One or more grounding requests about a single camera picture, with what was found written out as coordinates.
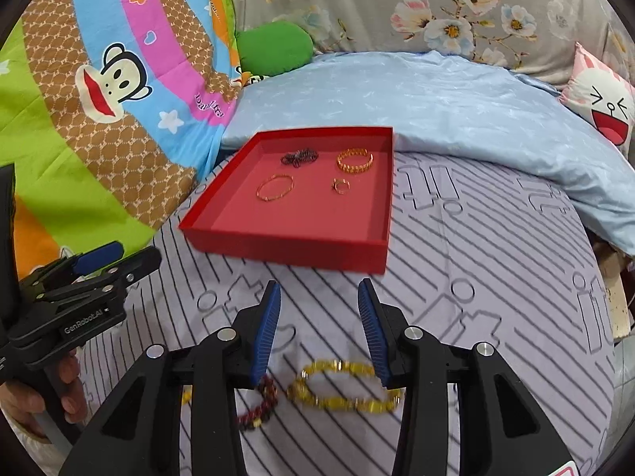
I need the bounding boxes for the beige wooden bed frame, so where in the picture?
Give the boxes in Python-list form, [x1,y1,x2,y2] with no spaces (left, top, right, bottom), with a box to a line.
[595,240,635,343]

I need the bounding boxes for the lilac striped bed sheet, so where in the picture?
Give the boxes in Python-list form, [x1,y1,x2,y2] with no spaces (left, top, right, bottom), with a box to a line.
[79,151,619,476]

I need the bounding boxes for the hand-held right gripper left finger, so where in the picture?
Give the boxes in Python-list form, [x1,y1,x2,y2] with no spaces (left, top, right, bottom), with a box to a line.
[58,280,282,476]

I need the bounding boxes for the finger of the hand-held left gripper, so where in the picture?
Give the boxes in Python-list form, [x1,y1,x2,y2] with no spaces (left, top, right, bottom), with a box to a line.
[30,241,125,284]
[30,246,162,304]

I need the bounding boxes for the wide gold chain bracelet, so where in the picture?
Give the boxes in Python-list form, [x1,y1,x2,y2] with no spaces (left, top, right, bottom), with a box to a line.
[337,148,374,176]

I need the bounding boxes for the amber bead bracelet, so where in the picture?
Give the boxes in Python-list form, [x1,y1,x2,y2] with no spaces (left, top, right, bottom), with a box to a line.
[287,359,406,415]

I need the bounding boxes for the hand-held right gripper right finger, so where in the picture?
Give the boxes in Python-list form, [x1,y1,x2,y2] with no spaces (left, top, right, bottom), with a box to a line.
[357,278,571,476]

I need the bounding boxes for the person's left hand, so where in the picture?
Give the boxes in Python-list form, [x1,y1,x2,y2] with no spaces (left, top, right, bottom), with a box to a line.
[0,348,87,438]

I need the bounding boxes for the pink cartoon face cushion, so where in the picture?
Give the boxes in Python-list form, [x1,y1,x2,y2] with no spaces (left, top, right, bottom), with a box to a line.
[558,42,635,148]

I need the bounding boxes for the green pillow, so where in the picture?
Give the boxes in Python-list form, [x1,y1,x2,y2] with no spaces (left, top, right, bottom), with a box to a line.
[235,22,315,77]

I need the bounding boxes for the dark bead bracelet gold accents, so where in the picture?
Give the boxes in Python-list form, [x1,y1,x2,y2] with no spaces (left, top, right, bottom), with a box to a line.
[237,376,279,432]

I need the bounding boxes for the dark twisted bead bracelet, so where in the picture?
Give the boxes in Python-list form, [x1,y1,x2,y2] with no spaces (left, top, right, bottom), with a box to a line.
[281,148,318,167]

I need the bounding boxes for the red cardboard box tray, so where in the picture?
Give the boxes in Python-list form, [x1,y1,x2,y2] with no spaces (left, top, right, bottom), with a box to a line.
[179,127,395,275]

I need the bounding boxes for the cartoon monkey printed blanket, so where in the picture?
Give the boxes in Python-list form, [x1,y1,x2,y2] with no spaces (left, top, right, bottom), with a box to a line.
[0,0,245,278]

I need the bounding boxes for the light blue quilt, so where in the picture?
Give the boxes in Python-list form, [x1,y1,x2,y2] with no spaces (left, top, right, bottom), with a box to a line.
[220,50,635,259]

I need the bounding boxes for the thin gold bangle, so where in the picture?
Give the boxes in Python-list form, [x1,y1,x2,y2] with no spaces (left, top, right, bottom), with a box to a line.
[256,173,294,203]

